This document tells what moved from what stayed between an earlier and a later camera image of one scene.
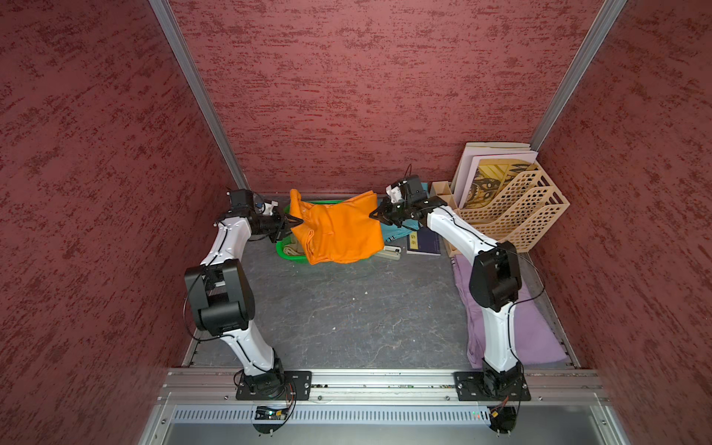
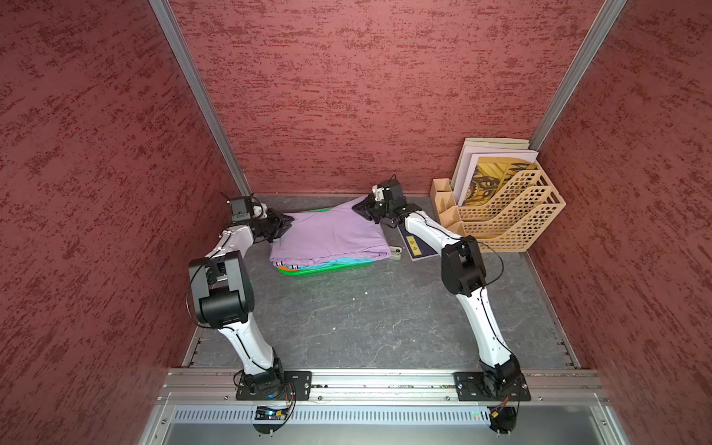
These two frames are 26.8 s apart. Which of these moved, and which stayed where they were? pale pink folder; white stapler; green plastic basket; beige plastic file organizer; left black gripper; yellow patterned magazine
Moved: green plastic basket
Stayed: beige plastic file organizer; pale pink folder; white stapler; yellow patterned magazine; left black gripper
